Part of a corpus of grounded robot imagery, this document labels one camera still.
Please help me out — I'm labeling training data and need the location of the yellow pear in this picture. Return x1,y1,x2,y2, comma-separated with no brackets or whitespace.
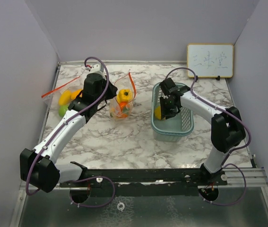
154,106,162,120

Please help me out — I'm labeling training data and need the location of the yellow lemon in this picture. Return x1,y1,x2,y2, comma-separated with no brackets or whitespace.
58,90,72,106
116,89,133,103

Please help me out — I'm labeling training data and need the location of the orange tangerine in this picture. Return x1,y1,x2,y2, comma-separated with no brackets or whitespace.
115,102,130,118

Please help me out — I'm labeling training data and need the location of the clear zip bag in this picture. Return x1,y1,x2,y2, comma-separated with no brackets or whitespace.
41,76,83,112
109,70,137,119

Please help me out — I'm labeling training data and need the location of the clear zip top bag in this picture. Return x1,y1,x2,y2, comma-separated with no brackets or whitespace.
41,76,83,112

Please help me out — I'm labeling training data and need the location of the green apple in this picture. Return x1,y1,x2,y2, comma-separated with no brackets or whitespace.
58,105,69,118

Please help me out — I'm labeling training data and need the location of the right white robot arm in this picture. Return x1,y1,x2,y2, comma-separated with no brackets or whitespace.
159,78,246,185

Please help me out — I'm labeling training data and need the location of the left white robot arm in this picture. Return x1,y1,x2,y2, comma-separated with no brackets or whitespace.
20,72,117,196

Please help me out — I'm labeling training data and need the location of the light blue plastic basket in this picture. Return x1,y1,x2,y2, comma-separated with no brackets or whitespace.
151,83,194,142

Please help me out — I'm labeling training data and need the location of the small whiteboard with writing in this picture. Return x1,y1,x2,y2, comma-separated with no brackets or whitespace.
187,44,234,78

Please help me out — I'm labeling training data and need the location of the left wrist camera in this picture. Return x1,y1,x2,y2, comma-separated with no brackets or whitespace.
86,64,106,76

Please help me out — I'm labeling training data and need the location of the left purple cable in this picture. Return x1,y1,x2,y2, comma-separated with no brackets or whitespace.
25,56,117,208

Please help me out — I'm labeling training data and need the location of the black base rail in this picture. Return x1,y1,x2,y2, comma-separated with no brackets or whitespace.
60,168,227,197

